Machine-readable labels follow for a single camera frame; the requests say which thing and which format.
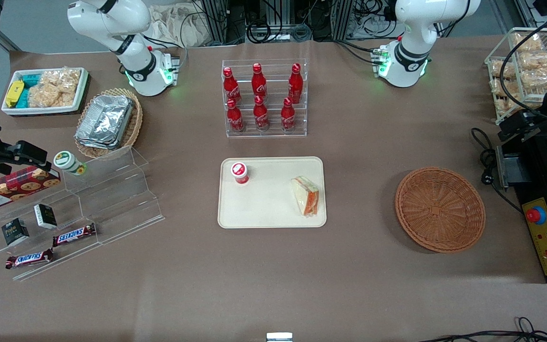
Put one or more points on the clear acrylic bottle rack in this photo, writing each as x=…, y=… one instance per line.
x=273, y=134

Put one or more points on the clear acrylic stepped stand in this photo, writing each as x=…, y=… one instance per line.
x=112, y=209

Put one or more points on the red cola bottle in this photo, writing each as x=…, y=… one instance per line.
x=295, y=84
x=287, y=117
x=230, y=85
x=260, y=115
x=258, y=81
x=234, y=118

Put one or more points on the red lid yogurt cup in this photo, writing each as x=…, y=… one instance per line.
x=240, y=172

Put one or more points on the stacked aluminium foil containers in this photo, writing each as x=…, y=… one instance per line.
x=105, y=121

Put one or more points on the yellow snack packet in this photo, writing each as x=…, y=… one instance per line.
x=14, y=93

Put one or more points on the small black carton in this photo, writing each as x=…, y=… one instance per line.
x=15, y=232
x=45, y=216

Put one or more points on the teal snack packets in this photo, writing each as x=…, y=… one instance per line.
x=30, y=80

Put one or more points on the red emergency stop button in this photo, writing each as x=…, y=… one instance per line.
x=535, y=215

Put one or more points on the triangular sandwich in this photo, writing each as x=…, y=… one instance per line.
x=306, y=197

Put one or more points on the bagged rice crackers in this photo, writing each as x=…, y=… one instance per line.
x=55, y=88

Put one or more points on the white rectangular bin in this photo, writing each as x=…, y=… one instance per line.
x=41, y=110

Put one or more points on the red tartan cookie box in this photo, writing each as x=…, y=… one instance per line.
x=12, y=189

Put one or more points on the round brown wicker basket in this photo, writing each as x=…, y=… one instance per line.
x=439, y=213

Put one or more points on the black machine housing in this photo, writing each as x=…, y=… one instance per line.
x=539, y=185

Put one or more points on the beige plastic tray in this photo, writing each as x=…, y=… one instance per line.
x=264, y=204

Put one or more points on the oval light wicker basket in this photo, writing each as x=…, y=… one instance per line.
x=136, y=123

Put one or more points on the bagged fried snack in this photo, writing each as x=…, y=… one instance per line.
x=500, y=87
x=539, y=61
x=501, y=69
x=527, y=42

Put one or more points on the grey metal plate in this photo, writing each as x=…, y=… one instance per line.
x=511, y=168

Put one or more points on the Snickers chocolate bar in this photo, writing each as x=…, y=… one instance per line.
x=29, y=259
x=74, y=235

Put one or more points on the beige crumpled cloth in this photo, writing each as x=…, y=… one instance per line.
x=181, y=26

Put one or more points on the small silver metal bracket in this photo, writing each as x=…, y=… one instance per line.
x=279, y=337

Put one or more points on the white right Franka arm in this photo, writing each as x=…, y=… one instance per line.
x=138, y=71

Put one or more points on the green lid cup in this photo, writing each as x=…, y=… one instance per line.
x=68, y=161

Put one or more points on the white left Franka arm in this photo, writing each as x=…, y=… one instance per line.
x=411, y=57

